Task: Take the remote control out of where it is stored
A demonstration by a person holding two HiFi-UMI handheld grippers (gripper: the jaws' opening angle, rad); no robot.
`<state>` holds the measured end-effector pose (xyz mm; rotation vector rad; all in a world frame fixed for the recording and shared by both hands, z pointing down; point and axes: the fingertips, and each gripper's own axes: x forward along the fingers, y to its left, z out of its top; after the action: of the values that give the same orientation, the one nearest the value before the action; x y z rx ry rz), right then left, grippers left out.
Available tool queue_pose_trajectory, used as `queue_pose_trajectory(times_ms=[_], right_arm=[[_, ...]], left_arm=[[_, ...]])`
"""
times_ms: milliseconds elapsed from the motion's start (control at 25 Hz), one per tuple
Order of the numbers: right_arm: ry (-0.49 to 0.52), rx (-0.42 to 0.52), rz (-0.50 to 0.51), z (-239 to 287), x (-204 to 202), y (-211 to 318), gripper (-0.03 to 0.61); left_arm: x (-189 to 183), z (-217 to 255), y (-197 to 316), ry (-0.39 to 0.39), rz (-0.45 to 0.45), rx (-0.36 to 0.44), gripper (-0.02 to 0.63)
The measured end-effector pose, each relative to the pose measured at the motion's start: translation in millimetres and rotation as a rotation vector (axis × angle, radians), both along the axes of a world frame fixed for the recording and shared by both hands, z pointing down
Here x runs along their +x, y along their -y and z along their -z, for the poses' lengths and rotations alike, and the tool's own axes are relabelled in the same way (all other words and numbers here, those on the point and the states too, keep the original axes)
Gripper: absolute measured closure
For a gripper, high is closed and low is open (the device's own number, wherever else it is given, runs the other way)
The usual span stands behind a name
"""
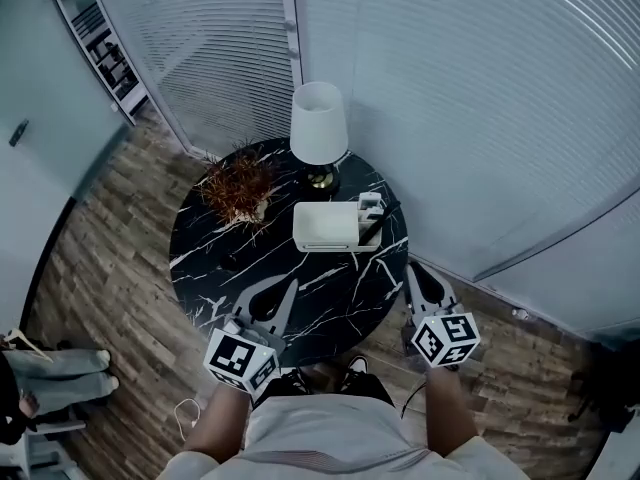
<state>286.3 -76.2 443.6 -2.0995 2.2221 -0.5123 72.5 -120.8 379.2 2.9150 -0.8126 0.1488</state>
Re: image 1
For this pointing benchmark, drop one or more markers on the person's left forearm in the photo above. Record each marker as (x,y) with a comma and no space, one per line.
(220,423)

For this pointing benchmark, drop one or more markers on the black chair base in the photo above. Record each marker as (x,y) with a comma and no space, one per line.
(605,400)

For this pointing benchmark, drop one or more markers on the frosted glass door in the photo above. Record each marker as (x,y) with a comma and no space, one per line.
(45,93)

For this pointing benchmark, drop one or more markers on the white storage organizer box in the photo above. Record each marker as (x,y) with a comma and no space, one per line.
(325,225)

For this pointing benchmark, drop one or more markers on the person's right shoe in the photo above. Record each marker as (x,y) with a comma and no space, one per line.
(357,367)

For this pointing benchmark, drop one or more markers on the white shade table lamp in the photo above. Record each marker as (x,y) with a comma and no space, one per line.
(318,123)

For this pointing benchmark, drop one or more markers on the dark background shelf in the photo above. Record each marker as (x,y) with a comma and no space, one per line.
(102,53)

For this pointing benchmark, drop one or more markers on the dried red potted plant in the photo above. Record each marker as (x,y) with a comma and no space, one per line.
(240,185)

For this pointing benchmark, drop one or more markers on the white venetian blind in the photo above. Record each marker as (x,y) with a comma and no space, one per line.
(475,108)
(210,53)

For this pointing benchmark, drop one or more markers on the wooden clothes hanger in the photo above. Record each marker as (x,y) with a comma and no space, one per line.
(25,345)

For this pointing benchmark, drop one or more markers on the person's right forearm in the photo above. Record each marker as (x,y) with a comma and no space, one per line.
(450,413)

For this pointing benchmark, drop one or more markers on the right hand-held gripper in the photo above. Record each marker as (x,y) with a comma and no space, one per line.
(445,340)

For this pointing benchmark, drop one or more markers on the small white floor stopper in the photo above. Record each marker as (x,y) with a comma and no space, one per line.
(521,313)

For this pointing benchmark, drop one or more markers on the person's shoe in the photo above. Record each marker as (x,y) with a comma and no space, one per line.
(292,380)
(357,367)

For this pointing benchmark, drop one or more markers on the person's left shoe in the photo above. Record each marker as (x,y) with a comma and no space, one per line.
(292,380)

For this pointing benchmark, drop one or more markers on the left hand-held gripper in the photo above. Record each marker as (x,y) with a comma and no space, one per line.
(235,355)

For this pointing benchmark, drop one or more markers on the person's white shirt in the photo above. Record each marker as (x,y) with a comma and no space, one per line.
(345,443)

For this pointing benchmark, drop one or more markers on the person's black trousers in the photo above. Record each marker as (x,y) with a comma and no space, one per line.
(365,390)

